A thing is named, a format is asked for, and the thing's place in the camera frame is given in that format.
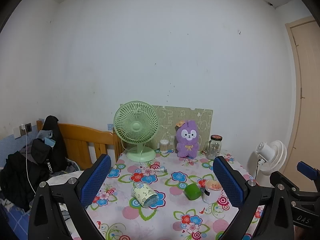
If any beige door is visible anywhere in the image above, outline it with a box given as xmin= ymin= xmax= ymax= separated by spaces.
xmin=285 ymin=16 xmax=320 ymax=195

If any white cup with orange top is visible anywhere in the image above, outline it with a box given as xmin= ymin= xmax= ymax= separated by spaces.
xmin=202 ymin=179 xmax=223 ymax=204

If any purple plush toy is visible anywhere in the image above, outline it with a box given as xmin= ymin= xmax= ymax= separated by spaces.
xmin=175 ymin=120 xmax=200 ymax=158

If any white charging cable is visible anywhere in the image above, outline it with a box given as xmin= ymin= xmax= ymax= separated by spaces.
xmin=24 ymin=129 xmax=37 ymax=194

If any green desk fan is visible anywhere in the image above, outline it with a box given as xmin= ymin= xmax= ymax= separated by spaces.
xmin=114 ymin=101 xmax=160 ymax=162

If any green patterned board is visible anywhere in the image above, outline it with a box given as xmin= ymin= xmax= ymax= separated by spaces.
xmin=120 ymin=104 xmax=214 ymax=153

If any black hanging jacket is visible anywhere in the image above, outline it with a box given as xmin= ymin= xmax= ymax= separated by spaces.
xmin=41 ymin=116 xmax=68 ymax=174

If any floral tablecloth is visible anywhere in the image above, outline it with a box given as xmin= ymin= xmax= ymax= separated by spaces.
xmin=71 ymin=149 xmax=265 ymax=240

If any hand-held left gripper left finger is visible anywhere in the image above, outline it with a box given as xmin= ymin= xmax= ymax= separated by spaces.
xmin=28 ymin=154 xmax=112 ymax=240

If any cotton swab container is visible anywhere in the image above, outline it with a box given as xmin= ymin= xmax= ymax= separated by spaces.
xmin=159 ymin=139 xmax=170 ymax=153

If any wooden bed headboard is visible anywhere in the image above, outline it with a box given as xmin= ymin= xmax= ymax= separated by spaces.
xmin=36 ymin=120 xmax=124 ymax=170

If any pale yellow patterned cup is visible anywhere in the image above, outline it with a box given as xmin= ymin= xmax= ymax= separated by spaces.
xmin=132 ymin=182 xmax=158 ymax=208

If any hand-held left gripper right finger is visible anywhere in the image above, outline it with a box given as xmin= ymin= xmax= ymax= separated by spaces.
xmin=212 ymin=156 xmax=294 ymax=240

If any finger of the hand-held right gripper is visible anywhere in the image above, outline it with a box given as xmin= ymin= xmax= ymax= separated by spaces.
xmin=297 ymin=162 xmax=320 ymax=180
xmin=270 ymin=171 xmax=304 ymax=198

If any white fan cable with plug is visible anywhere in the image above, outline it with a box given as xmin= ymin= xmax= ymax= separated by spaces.
xmin=121 ymin=140 xmax=168 ymax=173

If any white standing fan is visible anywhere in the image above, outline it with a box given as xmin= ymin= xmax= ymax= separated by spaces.
xmin=254 ymin=140 xmax=287 ymax=180

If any glass jar with dark lid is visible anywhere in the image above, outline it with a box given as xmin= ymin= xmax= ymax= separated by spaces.
xmin=203 ymin=135 xmax=223 ymax=160

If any blue plaid cloth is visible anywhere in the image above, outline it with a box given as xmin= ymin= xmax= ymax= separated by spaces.
xmin=0 ymin=197 xmax=31 ymax=240

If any black clothing heap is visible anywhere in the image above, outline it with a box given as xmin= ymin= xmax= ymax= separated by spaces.
xmin=0 ymin=139 xmax=50 ymax=212

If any green cup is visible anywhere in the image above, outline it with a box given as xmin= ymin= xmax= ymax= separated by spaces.
xmin=184 ymin=183 xmax=202 ymax=201

